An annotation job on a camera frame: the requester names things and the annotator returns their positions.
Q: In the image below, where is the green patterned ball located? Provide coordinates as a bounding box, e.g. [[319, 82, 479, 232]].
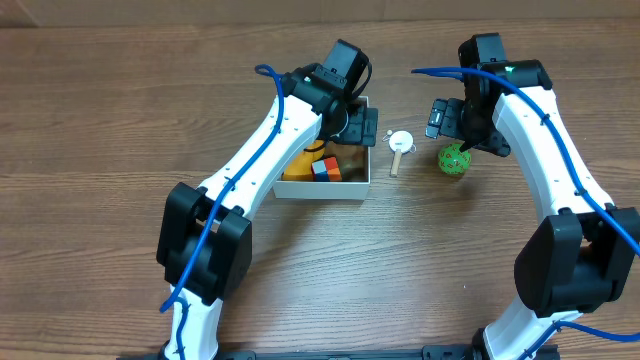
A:
[[437, 143, 472, 176]]

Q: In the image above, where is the colourful puzzle cube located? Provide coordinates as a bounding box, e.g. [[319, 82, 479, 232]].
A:
[[311, 157, 342, 182]]

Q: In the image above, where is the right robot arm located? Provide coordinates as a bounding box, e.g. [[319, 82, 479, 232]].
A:
[[425, 33, 639, 359]]

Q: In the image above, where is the right blue cable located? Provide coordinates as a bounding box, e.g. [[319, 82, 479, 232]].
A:
[[410, 66, 640, 360]]

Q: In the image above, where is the white round wooden-handled tool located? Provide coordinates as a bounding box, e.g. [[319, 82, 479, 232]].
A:
[[382, 130, 416, 178]]

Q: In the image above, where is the blue cable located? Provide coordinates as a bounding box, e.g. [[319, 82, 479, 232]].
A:
[[158, 63, 286, 360], [410, 66, 640, 360]]

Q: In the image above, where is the left blue cable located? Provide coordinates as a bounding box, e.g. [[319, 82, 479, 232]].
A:
[[158, 63, 286, 360]]

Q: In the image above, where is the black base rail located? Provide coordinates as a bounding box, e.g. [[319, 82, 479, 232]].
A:
[[117, 342, 561, 360]]

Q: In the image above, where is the white cardboard box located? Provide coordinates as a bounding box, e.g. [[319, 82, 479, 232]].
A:
[[267, 95, 371, 200]]

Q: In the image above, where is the yellow rubber dolphin toy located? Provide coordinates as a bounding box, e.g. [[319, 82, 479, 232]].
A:
[[281, 140, 327, 182]]

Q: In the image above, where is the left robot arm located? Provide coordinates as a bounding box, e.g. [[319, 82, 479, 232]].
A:
[[156, 39, 377, 360]]

